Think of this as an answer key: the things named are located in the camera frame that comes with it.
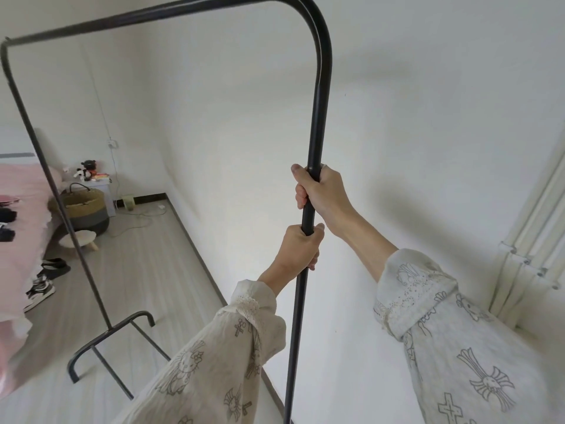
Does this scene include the person's left hand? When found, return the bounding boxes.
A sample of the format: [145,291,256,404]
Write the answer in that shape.
[272,223,325,284]

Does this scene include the person's right hand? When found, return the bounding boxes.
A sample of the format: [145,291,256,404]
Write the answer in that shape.
[290,163,359,240]

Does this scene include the black metal clothes rack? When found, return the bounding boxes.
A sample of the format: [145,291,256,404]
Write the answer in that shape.
[0,0,333,424]

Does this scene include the person's left forearm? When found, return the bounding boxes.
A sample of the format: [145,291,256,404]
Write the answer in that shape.
[112,259,288,424]

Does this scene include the person's right forearm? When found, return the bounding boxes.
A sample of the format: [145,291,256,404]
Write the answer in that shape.
[328,209,565,424]

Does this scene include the white bedside cabinet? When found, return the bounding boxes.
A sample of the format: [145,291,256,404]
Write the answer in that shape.
[65,175,118,218]

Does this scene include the white radiator pipes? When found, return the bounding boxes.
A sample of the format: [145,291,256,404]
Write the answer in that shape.
[487,127,565,332]

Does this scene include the woven basket with grey base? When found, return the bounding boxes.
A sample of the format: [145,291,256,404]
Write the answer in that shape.
[48,183,110,237]

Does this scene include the small white wooden stool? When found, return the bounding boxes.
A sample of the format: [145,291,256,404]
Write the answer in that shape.
[59,230,99,251]

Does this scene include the black slippers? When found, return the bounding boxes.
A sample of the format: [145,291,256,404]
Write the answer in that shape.
[39,259,72,281]

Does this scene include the white and black sneakers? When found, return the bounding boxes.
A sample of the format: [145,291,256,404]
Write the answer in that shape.
[23,278,57,312]

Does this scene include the bed with pink cover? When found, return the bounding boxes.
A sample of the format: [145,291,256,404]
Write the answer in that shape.
[0,153,63,395]

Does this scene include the black clothes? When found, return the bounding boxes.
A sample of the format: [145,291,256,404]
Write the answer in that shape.
[0,209,18,243]

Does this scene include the white power cable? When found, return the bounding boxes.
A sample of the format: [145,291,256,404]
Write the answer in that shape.
[79,39,167,239]

